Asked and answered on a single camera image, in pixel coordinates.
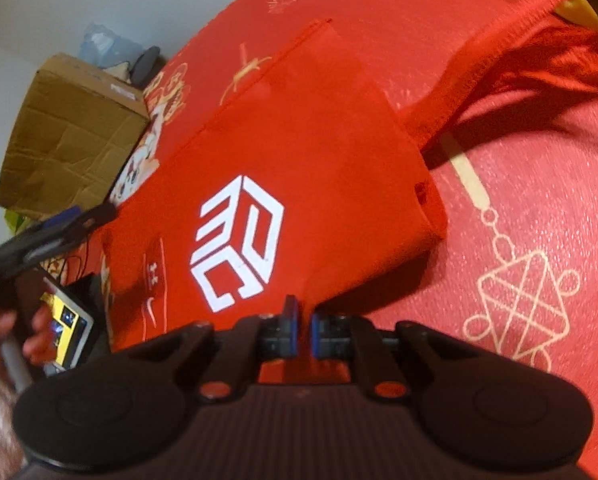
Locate red printed tablecloth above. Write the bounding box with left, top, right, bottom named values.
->
left=44, top=0, right=598, bottom=480

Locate person's left hand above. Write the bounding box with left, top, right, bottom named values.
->
left=0, top=305, right=57, bottom=376

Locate tablet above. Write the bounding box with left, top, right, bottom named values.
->
left=41, top=277, right=96, bottom=378

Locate red shopping bag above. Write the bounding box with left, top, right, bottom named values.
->
left=101, top=0, right=598, bottom=361

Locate green box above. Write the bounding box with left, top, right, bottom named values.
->
left=4, top=209, right=32, bottom=233

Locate cardboard box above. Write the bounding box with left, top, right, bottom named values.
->
left=0, top=52, right=151, bottom=221

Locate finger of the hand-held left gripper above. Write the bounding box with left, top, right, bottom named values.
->
left=38, top=207, right=82, bottom=233
left=0, top=202, right=118, bottom=266

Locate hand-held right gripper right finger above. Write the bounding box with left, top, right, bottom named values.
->
left=309, top=312, right=480, bottom=403

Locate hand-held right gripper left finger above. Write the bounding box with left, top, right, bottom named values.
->
left=124, top=295, right=301, bottom=406

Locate grey stool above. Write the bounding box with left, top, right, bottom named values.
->
left=129, top=46, right=161, bottom=86

